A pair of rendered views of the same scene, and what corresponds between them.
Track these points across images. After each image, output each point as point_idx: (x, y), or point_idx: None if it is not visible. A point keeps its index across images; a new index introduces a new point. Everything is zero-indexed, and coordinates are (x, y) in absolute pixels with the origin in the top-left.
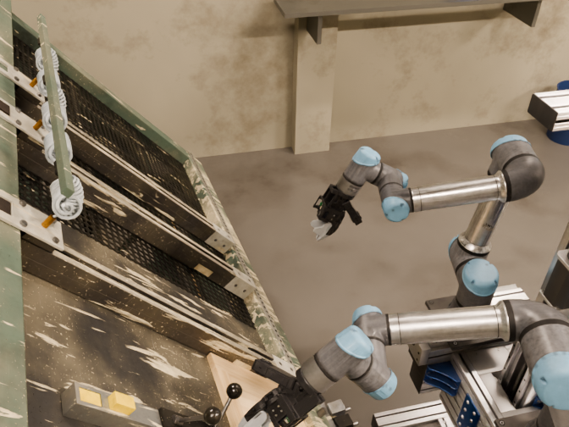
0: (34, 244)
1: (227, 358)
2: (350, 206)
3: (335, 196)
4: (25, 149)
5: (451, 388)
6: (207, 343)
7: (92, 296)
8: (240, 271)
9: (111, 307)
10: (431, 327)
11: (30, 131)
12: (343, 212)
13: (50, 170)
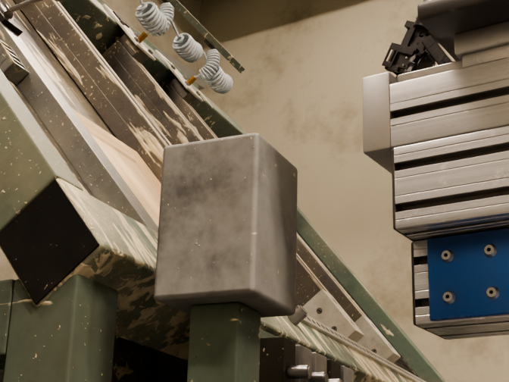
0: None
1: (157, 176)
2: (434, 42)
3: (410, 29)
4: (120, 52)
5: None
6: (135, 134)
7: (41, 24)
8: (342, 308)
9: (51, 45)
10: None
11: (127, 30)
12: (420, 51)
13: (132, 77)
